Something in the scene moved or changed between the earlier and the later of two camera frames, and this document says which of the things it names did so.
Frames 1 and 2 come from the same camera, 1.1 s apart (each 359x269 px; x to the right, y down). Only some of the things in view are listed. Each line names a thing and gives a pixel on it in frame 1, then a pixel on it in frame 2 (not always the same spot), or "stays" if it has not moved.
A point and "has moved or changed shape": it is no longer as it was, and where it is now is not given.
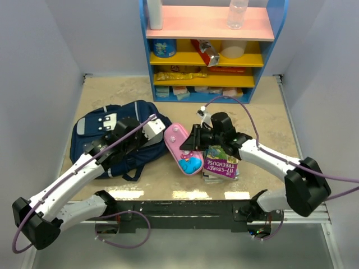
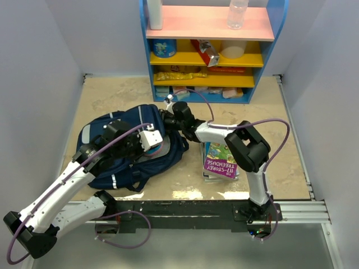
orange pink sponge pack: [232, 92] stays
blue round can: [164, 47] stays
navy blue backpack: [91, 124] has moved or changed shape
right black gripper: [194, 142] to [164, 114]
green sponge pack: [162, 91] stays
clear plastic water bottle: [236, 14] stays
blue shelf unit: [196, 56] stays
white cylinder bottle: [155, 10] stays
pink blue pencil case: [189, 162] to [159, 150]
